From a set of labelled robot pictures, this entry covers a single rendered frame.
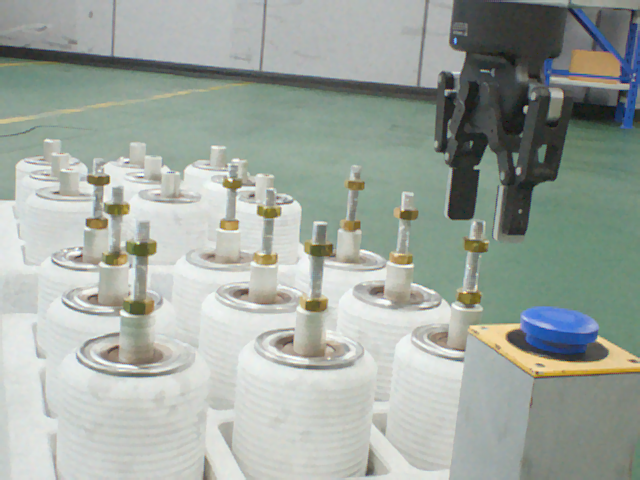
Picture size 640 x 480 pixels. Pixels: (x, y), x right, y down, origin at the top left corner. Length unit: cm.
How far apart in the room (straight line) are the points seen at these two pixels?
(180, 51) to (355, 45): 136
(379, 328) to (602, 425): 29
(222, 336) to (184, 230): 40
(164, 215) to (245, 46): 622
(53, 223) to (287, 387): 54
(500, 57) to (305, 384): 25
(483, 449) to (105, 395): 22
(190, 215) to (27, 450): 51
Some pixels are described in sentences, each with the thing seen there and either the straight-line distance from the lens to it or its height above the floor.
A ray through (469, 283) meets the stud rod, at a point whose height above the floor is 30.
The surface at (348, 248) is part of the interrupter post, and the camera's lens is 89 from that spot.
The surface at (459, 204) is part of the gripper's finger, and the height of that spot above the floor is 35.
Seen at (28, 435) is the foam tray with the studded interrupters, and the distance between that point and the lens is 68.
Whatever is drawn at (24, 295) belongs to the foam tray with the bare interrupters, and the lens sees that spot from 107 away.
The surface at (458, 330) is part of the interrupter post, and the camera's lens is 68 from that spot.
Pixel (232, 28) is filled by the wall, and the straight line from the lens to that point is 733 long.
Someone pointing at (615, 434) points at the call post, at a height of 28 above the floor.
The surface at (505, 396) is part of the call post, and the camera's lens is 50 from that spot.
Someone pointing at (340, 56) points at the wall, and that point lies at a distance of 713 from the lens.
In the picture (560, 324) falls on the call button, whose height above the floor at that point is 33.
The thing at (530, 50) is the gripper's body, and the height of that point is 46.
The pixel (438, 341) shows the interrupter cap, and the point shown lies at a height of 25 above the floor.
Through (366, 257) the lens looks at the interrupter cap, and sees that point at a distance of 91.
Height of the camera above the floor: 47
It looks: 13 degrees down
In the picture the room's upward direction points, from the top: 5 degrees clockwise
